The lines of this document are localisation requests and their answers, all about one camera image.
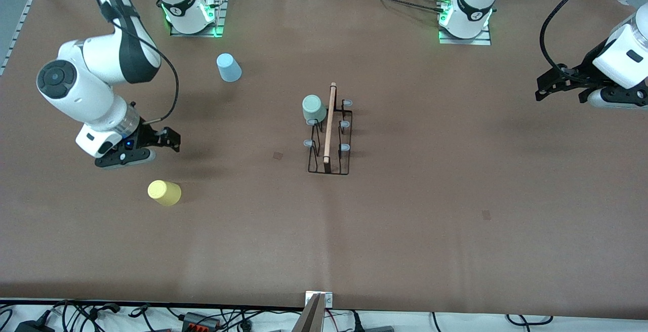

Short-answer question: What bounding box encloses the black wire cup holder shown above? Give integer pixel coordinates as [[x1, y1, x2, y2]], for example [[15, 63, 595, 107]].
[[303, 82, 353, 176]]

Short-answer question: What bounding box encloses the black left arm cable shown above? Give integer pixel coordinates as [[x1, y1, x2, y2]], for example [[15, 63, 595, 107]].
[[539, 0, 608, 77]]

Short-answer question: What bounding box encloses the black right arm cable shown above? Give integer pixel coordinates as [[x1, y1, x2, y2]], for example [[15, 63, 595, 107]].
[[109, 0, 179, 121]]

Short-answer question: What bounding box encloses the small metal bracket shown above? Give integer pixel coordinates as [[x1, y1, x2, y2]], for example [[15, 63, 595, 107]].
[[305, 291, 334, 308]]

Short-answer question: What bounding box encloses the yellow plastic cup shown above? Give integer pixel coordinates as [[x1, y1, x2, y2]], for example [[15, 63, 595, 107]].
[[147, 180, 182, 206]]

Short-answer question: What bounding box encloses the black orange connector box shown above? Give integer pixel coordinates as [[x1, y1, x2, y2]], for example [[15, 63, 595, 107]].
[[181, 312, 222, 330]]

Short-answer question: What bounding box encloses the brown table cover sheet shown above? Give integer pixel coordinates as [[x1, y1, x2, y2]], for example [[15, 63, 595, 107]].
[[0, 0, 648, 321]]

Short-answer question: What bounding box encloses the black power adapter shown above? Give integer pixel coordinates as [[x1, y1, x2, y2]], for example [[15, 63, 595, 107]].
[[14, 319, 55, 332]]

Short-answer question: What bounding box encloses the grey camera stand post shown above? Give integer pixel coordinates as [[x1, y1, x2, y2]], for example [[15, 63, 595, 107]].
[[291, 293, 326, 332]]

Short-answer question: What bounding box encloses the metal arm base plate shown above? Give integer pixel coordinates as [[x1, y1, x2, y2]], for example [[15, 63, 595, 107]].
[[170, 0, 227, 37], [438, 21, 492, 46]]

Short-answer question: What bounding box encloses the black floor cable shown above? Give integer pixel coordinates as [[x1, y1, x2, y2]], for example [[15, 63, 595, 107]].
[[506, 314, 555, 325]]

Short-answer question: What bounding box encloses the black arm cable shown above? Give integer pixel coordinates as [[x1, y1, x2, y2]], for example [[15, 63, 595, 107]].
[[109, 0, 179, 121], [539, 0, 608, 77]]

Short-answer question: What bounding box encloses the slotted metal edge rail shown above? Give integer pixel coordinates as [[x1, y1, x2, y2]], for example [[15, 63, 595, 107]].
[[0, 0, 37, 77]]

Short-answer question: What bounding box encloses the light blue plastic cup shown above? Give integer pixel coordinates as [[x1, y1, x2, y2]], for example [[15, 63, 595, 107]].
[[217, 53, 242, 83]]

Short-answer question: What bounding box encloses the pale green plastic cup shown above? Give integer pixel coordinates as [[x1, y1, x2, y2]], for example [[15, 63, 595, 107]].
[[302, 94, 328, 124]]

